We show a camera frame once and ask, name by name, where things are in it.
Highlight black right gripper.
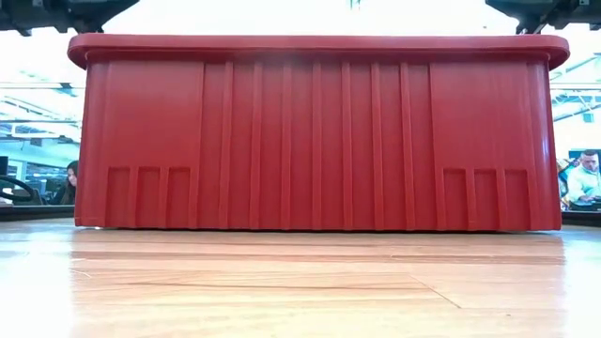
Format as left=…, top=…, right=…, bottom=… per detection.
left=485, top=0, right=601, bottom=36

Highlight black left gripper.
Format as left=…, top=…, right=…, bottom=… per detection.
left=0, top=0, right=140, bottom=38

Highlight red ribbed plastic bin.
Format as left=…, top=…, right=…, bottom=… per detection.
left=67, top=32, right=571, bottom=234

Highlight person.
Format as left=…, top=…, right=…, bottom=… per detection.
left=565, top=149, right=601, bottom=210
left=50, top=160, right=80, bottom=207

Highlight black curved cable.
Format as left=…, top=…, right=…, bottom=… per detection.
left=0, top=175, right=37, bottom=204

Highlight black table edge frame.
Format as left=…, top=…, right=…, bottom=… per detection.
left=0, top=204, right=601, bottom=228

